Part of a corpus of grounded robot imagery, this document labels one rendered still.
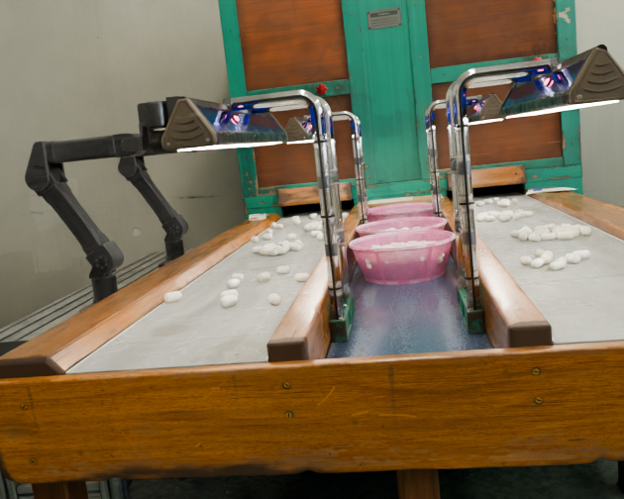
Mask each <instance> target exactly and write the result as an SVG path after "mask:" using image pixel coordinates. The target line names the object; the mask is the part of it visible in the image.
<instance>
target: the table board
mask: <svg viewBox="0 0 624 499"><path fill-rule="evenodd" d="M600 458H602V459H607V460H610V461H621V460H624V341H620V342H603V343H587V344H571V345H554V346H538V347H522V348H506V349H474V350H458V351H441V352H425V353H409V354H393V355H377V356H360V357H344V358H328V359H311V360H295V361H279V362H263V363H247V364H230V365H214V366H197V367H181V368H166V369H149V370H133V371H117V372H100V373H84V374H68V375H52V376H36V377H19V378H3V379H0V471H1V473H2V475H3V478H6V479H8V480H11V481H14V482H17V483H22V484H29V483H59V482H87V481H105V480H109V479H112V478H115V477H117V478H121V479H126V480H144V479H172V478H200V477H220V476H233V475H247V476H256V475H284V474H297V473H300V472H303V471H306V470H311V471H314V472H318V473H343V472H371V471H390V470H405V469H456V468H485V467H513V466H541V465H569V464H583V463H590V462H593V461H596V460H597V459H600Z"/></svg>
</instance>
